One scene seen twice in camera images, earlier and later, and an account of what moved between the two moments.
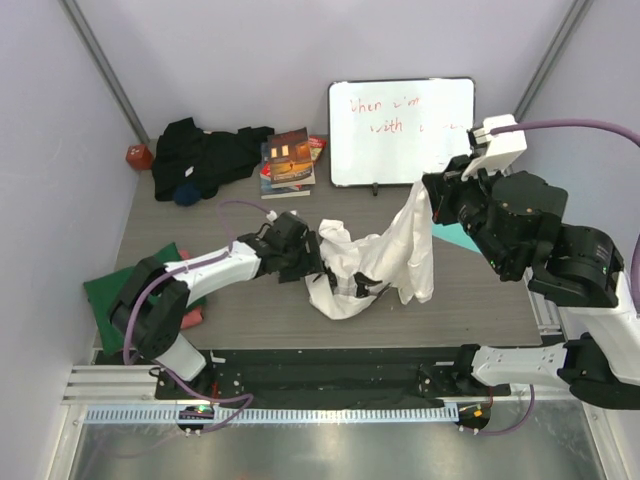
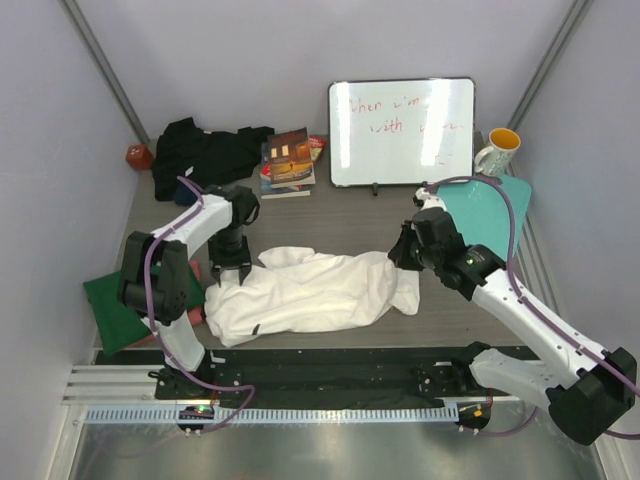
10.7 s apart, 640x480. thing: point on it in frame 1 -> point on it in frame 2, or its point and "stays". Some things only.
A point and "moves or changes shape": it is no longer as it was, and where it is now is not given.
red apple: [139, 156] stays
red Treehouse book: [317, 145] stays
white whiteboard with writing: [397, 131] stays
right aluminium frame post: [563, 38] stays
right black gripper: [447, 186] -> [400, 254]
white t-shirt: [357, 272] moves or changes shape
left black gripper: [310, 261] -> [241, 261]
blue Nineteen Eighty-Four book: [266, 189] stays
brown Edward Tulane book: [290, 158] stays
